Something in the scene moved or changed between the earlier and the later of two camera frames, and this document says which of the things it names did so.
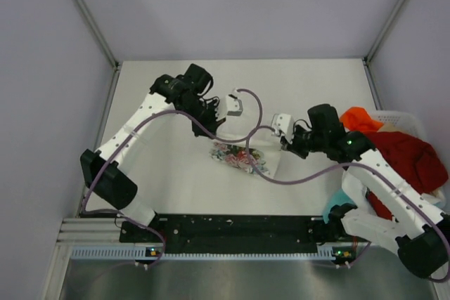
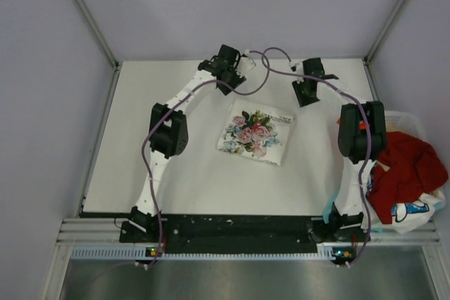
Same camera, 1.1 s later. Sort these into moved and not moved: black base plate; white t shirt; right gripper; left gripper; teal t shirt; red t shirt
Moved: right gripper; left gripper; white t shirt
Not moved: teal t shirt; red t shirt; black base plate
